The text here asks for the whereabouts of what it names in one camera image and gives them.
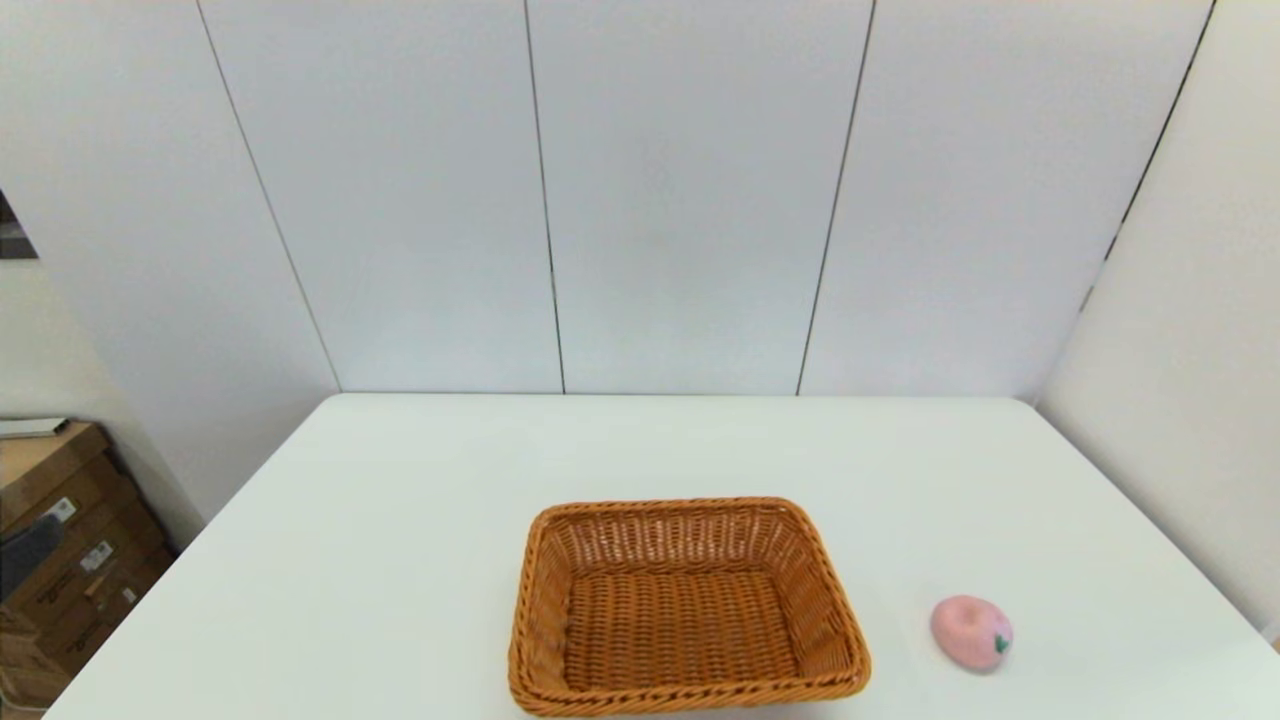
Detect orange woven wicker basket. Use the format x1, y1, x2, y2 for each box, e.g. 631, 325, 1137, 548
507, 497, 872, 717

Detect pink toy peach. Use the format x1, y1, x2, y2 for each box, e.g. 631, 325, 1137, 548
930, 595, 1014, 673

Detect brown cardboard box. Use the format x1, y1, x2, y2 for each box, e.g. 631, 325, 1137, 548
0, 640, 73, 713
0, 500, 171, 613
0, 560, 179, 676
0, 422, 141, 561

